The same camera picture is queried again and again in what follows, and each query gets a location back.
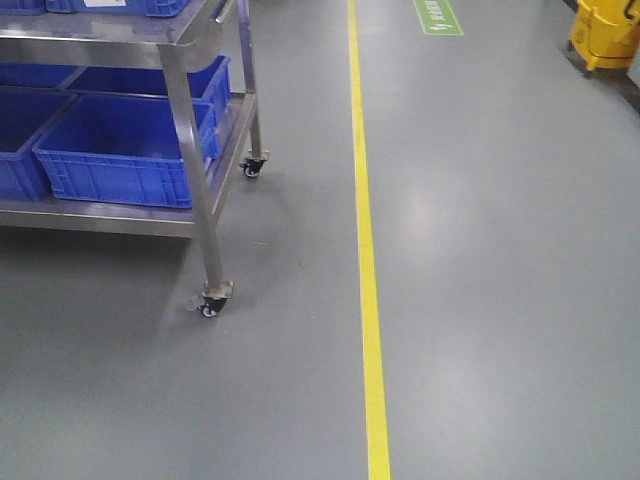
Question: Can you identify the blue plastic crate rear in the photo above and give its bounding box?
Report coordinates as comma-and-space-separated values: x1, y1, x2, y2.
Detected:
67, 55, 234, 159

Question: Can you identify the blue plastic crate front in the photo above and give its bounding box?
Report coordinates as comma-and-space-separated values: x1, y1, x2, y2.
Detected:
33, 94, 193, 209

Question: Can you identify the yellow mop bucket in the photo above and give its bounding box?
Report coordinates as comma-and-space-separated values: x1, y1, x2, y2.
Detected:
567, 0, 639, 77

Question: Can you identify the cart caster wheel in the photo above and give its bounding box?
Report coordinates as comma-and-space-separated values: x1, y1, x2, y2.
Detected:
185, 281, 235, 318
239, 150, 270, 179

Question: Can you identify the blue plastic crate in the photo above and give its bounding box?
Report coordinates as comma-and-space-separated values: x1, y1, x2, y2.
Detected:
1, 87, 77, 201
67, 55, 234, 159
33, 94, 193, 209

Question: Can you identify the green safety floor sign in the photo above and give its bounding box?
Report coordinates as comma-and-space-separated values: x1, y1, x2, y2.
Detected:
413, 0, 464, 37

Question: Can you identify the blue crate on cart top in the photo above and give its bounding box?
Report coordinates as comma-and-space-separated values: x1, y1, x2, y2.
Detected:
45, 0, 189, 18

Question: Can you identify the stainless steel cart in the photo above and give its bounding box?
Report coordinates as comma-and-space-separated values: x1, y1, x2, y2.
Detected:
0, 0, 271, 319

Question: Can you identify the cart caster wheel rear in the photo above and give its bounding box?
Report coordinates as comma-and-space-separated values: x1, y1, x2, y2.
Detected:
239, 150, 270, 179

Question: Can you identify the cart caster wheel front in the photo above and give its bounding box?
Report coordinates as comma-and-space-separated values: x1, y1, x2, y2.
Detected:
185, 281, 235, 318

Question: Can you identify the blue plastic crate left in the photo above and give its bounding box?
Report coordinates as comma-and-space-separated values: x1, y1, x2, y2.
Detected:
1, 87, 77, 201

